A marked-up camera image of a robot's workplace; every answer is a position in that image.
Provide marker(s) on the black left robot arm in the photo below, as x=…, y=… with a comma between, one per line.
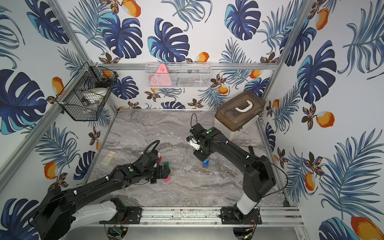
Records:
x=55, y=214

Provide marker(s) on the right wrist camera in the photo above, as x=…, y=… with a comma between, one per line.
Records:
x=192, y=142

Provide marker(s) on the white object in basket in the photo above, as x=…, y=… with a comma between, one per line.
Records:
x=93, y=96

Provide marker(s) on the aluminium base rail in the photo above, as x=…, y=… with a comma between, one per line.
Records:
x=193, y=217

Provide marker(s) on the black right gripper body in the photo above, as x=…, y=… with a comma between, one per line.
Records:
x=200, y=154

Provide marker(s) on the white wire shelf basket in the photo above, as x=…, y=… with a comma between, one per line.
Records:
x=184, y=75

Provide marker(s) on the blue lego brick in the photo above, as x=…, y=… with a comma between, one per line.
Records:
x=206, y=163

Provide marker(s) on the black wire basket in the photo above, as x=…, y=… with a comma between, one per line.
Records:
x=87, y=77

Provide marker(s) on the pink triangle object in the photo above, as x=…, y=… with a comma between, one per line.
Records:
x=161, y=78

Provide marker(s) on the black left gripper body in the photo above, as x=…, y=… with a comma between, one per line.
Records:
x=163, y=171

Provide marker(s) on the brown lidded storage box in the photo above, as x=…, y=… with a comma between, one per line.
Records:
x=238, y=114

